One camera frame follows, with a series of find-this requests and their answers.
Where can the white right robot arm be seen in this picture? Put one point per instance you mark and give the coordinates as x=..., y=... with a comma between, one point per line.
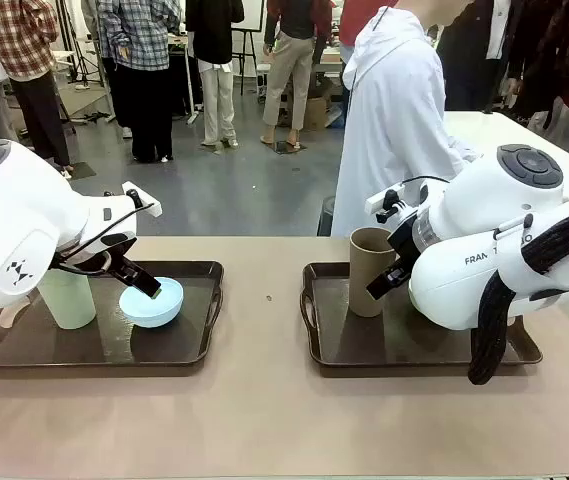
x=464, y=290

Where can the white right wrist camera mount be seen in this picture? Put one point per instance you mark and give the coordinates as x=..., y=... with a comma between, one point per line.
x=379, y=200

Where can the person in dark clothes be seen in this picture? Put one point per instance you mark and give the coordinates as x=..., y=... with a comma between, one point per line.
x=564, y=60

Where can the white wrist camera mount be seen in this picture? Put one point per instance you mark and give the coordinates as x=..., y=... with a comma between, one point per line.
x=145, y=207
x=379, y=200

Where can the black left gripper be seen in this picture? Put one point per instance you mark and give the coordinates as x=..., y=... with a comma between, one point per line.
x=109, y=250

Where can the person in red plaid shirt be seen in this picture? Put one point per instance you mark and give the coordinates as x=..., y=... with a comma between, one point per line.
x=24, y=50

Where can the cardboard box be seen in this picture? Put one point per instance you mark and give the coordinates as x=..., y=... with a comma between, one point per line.
x=316, y=115

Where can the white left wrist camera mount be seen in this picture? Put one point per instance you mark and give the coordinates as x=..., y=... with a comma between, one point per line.
x=145, y=207

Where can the person in white hoodie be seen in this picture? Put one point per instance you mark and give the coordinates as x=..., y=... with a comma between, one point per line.
x=394, y=125

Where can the person in blue plaid shirt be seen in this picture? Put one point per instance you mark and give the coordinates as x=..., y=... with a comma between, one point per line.
x=139, y=75

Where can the tall brown cup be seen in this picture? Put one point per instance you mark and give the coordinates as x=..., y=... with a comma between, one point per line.
x=364, y=280

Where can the white background table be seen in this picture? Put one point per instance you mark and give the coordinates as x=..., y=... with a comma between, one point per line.
x=514, y=130

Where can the tall light green cup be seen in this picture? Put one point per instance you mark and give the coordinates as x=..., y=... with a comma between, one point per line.
x=71, y=305

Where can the black tripod stand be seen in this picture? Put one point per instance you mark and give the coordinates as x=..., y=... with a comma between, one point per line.
x=89, y=75

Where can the person in black jacket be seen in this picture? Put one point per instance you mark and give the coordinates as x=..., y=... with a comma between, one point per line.
x=469, y=50

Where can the dark brown serving tray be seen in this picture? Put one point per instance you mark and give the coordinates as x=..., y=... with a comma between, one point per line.
x=114, y=350
x=364, y=345

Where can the person in khaki trousers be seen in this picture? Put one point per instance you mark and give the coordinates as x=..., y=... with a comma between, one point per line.
x=289, y=75

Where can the light blue bowl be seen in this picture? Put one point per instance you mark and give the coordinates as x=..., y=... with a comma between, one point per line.
x=149, y=312

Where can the grey plastic stool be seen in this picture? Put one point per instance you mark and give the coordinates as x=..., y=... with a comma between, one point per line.
x=326, y=217

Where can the person in black top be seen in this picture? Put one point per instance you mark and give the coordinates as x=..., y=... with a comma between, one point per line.
x=214, y=50

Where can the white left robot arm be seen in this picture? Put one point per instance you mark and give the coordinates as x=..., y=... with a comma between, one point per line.
x=14, y=225

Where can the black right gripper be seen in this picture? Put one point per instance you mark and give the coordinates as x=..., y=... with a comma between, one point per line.
x=404, y=240

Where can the person in red top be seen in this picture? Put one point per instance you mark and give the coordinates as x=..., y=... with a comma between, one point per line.
x=354, y=20

